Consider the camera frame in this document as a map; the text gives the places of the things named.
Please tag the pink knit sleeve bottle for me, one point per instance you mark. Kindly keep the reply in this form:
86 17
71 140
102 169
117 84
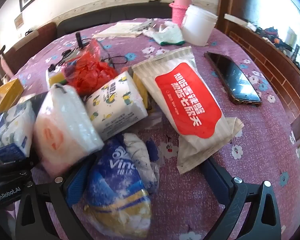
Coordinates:
178 11

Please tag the white plastic jar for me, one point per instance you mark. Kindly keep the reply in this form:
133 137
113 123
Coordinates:
197 25

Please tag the wet wipes pack red label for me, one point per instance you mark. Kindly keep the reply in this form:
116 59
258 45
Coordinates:
187 97

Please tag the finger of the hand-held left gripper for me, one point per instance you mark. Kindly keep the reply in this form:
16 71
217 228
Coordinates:
12 168

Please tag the blue white tissue pack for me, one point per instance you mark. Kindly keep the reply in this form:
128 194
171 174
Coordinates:
10 132

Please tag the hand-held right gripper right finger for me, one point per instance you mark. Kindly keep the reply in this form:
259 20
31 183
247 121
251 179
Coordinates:
218 182

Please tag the white work glove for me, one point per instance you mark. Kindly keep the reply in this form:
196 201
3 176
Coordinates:
168 35

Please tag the small yellow red packet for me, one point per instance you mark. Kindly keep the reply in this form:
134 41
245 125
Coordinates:
56 78

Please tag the white plastic wrapped tissue pack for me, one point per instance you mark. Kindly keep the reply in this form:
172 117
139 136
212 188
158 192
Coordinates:
65 130

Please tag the red plastic bag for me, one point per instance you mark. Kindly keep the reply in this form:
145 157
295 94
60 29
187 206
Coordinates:
90 72

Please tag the paper booklet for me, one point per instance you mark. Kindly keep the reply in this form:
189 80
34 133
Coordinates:
115 30

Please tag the wooden cabinet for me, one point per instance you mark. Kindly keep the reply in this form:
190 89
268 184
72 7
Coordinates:
277 70

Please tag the purple floral tablecloth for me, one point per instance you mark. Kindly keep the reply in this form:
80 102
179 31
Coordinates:
260 142

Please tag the lemon print tissue pack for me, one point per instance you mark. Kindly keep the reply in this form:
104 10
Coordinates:
115 105

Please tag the dark sofa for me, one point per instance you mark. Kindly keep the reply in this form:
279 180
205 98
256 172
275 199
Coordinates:
102 15

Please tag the black smartphone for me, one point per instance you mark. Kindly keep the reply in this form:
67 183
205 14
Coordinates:
231 77

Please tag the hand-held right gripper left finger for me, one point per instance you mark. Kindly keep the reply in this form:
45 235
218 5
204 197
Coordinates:
76 183

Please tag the brown chair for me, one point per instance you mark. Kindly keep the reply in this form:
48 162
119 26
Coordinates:
27 45

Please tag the yellow cardboard box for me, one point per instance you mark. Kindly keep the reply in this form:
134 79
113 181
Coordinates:
5 95

